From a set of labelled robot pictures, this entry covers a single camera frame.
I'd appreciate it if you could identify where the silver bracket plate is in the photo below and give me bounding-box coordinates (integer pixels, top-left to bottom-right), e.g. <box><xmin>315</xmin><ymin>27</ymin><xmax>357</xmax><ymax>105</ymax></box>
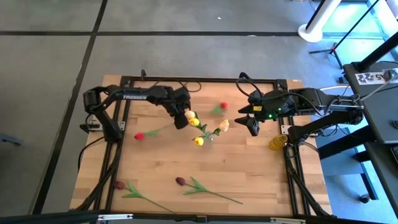
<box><xmin>269</xmin><ymin>217</ymin><xmax>307</xmax><ymax>224</ymax></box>
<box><xmin>98</xmin><ymin>213</ymin><xmax>134</xmax><ymax>222</ymax></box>

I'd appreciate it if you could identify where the black cable on frame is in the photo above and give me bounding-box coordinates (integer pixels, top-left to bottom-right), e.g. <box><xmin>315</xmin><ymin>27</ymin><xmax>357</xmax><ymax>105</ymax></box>
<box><xmin>235</xmin><ymin>72</ymin><xmax>271</xmax><ymax>102</ymax></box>

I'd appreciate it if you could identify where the white round pillar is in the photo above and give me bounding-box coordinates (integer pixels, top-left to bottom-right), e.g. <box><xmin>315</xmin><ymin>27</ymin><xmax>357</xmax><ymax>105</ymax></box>
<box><xmin>297</xmin><ymin>0</ymin><xmax>343</xmax><ymax>44</ymax></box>

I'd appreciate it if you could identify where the black aluminium table frame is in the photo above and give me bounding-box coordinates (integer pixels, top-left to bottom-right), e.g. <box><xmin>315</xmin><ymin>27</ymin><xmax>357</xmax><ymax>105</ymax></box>
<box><xmin>70</xmin><ymin>74</ymin><xmax>332</xmax><ymax>217</ymax></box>

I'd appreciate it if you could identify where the yellow fabric tulip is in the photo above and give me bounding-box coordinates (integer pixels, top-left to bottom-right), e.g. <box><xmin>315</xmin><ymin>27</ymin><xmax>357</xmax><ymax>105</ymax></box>
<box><xmin>186</xmin><ymin>117</ymin><xmax>211</xmax><ymax>139</ymax></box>
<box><xmin>192</xmin><ymin>133</ymin><xmax>211</xmax><ymax>147</ymax></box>

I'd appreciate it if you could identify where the peach fabric tulip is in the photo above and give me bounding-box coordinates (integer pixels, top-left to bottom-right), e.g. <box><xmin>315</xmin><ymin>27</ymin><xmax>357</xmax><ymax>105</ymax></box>
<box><xmin>207</xmin><ymin>119</ymin><xmax>230</xmax><ymax>139</ymax></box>

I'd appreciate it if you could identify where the black power cable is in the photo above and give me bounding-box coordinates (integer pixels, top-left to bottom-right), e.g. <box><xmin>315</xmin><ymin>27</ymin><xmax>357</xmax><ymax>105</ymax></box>
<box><xmin>76</xmin><ymin>135</ymin><xmax>106</xmax><ymax>174</ymax></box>

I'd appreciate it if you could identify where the white printed label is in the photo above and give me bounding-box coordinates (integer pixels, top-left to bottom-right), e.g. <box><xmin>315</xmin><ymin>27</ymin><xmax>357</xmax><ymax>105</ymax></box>
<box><xmin>355</xmin><ymin>72</ymin><xmax>386</xmax><ymax>85</ymax></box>

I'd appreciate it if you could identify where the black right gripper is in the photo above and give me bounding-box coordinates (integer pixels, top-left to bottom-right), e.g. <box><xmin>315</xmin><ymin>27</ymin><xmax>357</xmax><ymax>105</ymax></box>
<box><xmin>233</xmin><ymin>89</ymin><xmax>297</xmax><ymax>137</ymax></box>

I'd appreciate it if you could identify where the dark grey side desk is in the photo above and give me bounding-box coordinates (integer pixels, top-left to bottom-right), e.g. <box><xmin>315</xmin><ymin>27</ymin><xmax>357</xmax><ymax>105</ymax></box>
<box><xmin>341</xmin><ymin>60</ymin><xmax>398</xmax><ymax>215</ymax></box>

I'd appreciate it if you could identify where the black camera mount beam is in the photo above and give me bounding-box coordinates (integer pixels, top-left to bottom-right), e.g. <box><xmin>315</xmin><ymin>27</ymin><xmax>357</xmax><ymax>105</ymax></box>
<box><xmin>0</xmin><ymin>210</ymin><xmax>398</xmax><ymax>224</ymax></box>

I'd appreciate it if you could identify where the black desk leg frame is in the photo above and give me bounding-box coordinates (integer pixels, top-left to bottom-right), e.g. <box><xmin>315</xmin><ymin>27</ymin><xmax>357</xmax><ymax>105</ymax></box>
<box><xmin>317</xmin><ymin>126</ymin><xmax>380</xmax><ymax>202</ymax></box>

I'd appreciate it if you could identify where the dark red fabric tulip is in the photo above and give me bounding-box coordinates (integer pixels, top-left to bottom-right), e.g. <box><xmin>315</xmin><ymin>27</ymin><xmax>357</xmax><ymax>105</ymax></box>
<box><xmin>113</xmin><ymin>180</ymin><xmax>178</xmax><ymax>216</ymax></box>
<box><xmin>175</xmin><ymin>176</ymin><xmax>244</xmax><ymax>205</ymax></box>

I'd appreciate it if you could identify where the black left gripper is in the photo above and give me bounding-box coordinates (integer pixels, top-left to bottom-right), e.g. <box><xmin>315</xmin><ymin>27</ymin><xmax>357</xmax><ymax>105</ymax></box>
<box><xmin>161</xmin><ymin>86</ymin><xmax>192</xmax><ymax>130</ymax></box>

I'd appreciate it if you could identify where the black desk pole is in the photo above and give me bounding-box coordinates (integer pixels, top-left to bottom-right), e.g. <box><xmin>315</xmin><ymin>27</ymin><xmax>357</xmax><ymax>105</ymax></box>
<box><xmin>354</xmin><ymin>30</ymin><xmax>398</xmax><ymax>73</ymax></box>

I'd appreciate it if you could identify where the yellow glass vase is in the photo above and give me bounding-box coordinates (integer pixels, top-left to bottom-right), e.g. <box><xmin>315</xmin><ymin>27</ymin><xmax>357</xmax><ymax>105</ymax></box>
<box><xmin>269</xmin><ymin>134</ymin><xmax>289</xmax><ymax>152</ymax></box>

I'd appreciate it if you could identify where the clear glass vase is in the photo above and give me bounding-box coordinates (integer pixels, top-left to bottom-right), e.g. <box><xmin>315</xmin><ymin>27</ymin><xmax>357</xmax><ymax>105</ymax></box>
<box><xmin>202</xmin><ymin>132</ymin><xmax>216</xmax><ymax>149</ymax></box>

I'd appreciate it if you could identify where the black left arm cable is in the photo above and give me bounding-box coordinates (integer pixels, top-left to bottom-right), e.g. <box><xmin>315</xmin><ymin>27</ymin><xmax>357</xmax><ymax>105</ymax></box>
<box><xmin>140</xmin><ymin>68</ymin><xmax>203</xmax><ymax>93</ymax></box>

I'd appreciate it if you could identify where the black tripod stand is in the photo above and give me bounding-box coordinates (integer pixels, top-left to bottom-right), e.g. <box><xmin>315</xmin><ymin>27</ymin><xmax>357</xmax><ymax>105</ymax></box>
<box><xmin>308</xmin><ymin>0</ymin><xmax>382</xmax><ymax>70</ymax></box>

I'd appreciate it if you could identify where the cream white fabric tulip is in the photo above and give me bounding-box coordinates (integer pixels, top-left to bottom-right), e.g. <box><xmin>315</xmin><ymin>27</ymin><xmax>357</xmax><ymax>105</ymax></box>
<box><xmin>185</xmin><ymin>110</ymin><xmax>210</xmax><ymax>139</ymax></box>

